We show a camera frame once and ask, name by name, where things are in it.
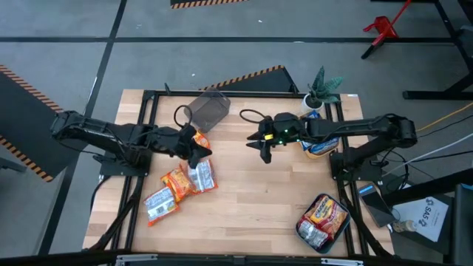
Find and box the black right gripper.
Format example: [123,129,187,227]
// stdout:
[246,112,307,165]

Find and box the black hazard-striped panel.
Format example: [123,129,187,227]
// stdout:
[169,0,248,10]
[199,65,300,94]
[0,64,97,184]

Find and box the yellow floor cable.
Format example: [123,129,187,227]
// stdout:
[424,102,473,129]

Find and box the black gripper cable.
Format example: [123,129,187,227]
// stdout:
[173,104,194,129]
[239,108,269,125]

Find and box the grey metal leg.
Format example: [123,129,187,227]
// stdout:
[0,157,27,174]

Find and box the white cable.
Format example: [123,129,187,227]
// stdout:
[380,132,473,177]

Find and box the orange noodle pack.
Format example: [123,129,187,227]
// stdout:
[160,166,193,203]
[186,158,219,195]
[194,131,211,150]
[143,186,181,228]

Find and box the yellow plastic bin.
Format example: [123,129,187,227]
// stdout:
[291,109,338,160]

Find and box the red beef noodle pack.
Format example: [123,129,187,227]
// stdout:
[308,194,349,239]
[297,217,330,249]

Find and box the silver metal bracket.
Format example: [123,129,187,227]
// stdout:
[320,257,365,266]
[115,253,159,266]

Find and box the black camera mount rail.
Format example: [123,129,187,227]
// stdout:
[0,250,473,266]

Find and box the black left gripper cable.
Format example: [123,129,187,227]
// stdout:
[173,104,194,129]

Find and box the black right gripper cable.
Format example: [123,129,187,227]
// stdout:
[239,108,269,125]

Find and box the red metal stand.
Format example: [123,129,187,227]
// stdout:
[361,0,413,60]

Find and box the dark tray with snack packets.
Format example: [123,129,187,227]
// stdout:
[294,193,351,255]

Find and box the black desk beam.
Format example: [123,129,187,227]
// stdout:
[382,168,473,208]

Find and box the small beige bottle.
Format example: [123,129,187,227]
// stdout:
[391,219,418,233]

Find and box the black desk leg frame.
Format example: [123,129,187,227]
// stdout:
[401,0,473,101]

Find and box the black smartphone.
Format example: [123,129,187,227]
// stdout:
[357,182,397,228]

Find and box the smoky grey transparent bin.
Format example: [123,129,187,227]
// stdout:
[183,88,231,134]

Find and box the potted plant white pot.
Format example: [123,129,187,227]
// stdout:
[299,66,345,114]

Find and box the black floor cable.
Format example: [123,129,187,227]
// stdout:
[369,113,473,163]

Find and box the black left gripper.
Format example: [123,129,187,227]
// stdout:
[157,124,214,169]

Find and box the white printed paper sheet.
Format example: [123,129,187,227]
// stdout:
[391,195,450,243]

